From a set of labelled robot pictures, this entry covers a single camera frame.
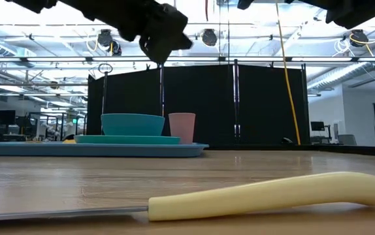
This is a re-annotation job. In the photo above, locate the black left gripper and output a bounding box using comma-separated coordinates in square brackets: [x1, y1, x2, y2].
[137, 2, 194, 65]

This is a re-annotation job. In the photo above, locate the pink plastic cup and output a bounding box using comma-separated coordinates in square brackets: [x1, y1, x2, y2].
[168, 112, 197, 145]

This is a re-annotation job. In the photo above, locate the blue plastic bowl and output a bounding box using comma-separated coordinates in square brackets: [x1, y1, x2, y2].
[100, 112, 166, 137]

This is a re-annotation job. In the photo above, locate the teal plastic plate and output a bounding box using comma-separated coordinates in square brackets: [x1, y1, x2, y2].
[73, 134, 182, 146]

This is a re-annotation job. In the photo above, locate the blue plastic tray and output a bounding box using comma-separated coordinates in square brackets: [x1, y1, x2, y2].
[0, 140, 210, 159]

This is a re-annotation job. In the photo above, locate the yellow-handled table knife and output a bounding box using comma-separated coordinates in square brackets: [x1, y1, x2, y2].
[0, 170, 375, 223]

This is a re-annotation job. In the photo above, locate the black folding partition screen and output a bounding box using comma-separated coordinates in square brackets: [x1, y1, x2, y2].
[86, 63, 311, 147]

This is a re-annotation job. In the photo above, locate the black computer monitor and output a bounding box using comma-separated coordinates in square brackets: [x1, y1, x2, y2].
[0, 109, 17, 127]
[310, 121, 326, 133]

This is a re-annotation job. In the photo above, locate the black ceiling cable reel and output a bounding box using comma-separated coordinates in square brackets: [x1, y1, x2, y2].
[350, 29, 370, 48]
[96, 28, 114, 48]
[201, 28, 219, 48]

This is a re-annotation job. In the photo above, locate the ring on black stand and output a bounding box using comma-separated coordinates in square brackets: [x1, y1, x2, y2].
[97, 62, 114, 135]

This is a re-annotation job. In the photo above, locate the yellow hanging cable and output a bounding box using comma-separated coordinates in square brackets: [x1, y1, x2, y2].
[274, 0, 302, 146]

